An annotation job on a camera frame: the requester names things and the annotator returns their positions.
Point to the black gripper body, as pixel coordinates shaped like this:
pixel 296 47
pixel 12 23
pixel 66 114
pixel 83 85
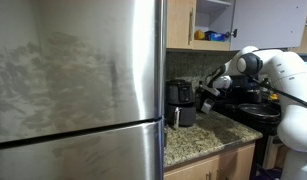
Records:
pixel 207 96

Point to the white blue-labelled salt cellar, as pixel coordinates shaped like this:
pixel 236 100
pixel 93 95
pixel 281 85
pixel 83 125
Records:
pixel 208 106

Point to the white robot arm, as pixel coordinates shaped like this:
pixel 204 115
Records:
pixel 286 70

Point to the black air fryer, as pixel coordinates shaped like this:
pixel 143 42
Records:
pixel 179 100

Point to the black electric stove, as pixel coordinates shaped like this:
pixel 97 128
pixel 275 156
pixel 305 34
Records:
pixel 246 96

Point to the large black frying pan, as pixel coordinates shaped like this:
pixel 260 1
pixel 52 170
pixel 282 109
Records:
pixel 259 111

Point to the green bottle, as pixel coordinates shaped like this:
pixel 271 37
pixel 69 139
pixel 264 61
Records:
pixel 265 83

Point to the blue box on shelf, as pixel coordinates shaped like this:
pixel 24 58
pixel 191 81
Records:
pixel 214 36

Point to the yellow item on shelf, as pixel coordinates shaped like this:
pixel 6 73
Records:
pixel 199 34

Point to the small yellow object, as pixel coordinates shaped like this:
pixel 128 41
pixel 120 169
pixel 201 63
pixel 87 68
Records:
pixel 274 97

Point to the wooden base cabinet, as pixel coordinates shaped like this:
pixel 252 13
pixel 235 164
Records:
pixel 219 163

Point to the dark cabinet door knob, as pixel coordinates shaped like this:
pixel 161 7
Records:
pixel 232 33

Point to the white open cabinet door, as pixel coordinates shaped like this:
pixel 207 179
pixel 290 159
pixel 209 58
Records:
pixel 266 23

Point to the stainless steel freezer drawer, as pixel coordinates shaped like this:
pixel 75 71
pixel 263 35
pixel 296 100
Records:
pixel 86 156

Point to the stainless steel fridge door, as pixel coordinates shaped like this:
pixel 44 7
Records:
pixel 76 60

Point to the wooden wall cabinet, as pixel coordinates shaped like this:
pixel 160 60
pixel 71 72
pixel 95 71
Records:
pixel 178 23

